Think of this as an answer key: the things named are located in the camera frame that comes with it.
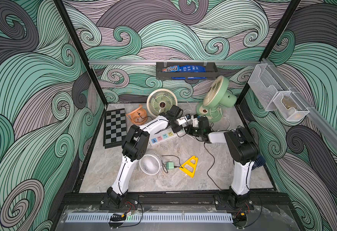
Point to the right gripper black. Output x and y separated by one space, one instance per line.
190 131

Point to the white power strip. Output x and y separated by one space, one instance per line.
162 136

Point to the green USB adapter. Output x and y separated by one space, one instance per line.
170 165

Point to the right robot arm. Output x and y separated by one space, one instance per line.
243 151

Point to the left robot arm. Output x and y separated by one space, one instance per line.
135 146

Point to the cream round desk fan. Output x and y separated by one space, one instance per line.
160 101

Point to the green desk fan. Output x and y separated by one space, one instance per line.
218 96

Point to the white small fan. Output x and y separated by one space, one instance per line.
151 163

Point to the dark blue fan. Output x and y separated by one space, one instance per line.
260 161

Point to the blue snack packet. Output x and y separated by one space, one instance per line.
185 68

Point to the chessboard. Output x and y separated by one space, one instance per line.
115 128

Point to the clear plastic bin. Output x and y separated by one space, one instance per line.
274 95

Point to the white ventilation grille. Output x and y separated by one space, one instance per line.
152 217

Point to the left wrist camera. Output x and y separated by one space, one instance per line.
185 120

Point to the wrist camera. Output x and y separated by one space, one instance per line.
195 121
185 120

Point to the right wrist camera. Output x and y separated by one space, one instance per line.
195 121

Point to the yellow triangle frame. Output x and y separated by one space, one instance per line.
189 166

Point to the black wall basket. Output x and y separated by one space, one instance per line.
210 74

